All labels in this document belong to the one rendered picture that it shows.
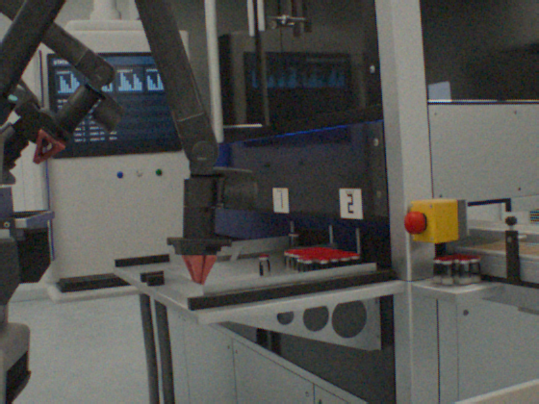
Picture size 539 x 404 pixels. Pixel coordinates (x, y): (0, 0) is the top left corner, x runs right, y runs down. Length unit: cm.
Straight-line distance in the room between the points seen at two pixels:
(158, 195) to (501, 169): 110
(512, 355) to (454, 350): 16
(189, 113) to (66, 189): 94
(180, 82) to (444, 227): 51
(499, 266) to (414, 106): 33
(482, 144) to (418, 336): 39
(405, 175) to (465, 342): 36
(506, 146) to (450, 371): 46
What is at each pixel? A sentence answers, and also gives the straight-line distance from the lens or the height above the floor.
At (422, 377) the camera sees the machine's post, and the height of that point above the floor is 69.
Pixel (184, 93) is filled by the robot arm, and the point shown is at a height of 124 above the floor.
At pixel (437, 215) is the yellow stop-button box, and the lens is 118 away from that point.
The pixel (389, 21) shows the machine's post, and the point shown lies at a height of 136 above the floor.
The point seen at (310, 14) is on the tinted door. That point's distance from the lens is 157.
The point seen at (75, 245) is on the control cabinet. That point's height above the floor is 91.
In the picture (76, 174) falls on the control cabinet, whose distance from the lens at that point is 206.
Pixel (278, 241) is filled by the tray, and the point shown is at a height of 90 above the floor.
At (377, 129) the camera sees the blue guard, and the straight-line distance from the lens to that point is 131.
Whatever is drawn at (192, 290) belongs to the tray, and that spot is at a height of 90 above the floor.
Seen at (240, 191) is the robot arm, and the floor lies 107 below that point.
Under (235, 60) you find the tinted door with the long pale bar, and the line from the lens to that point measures 199.
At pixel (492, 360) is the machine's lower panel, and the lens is 144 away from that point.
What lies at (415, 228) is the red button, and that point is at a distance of 118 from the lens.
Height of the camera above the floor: 111
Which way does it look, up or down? 3 degrees down
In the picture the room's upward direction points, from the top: 4 degrees counter-clockwise
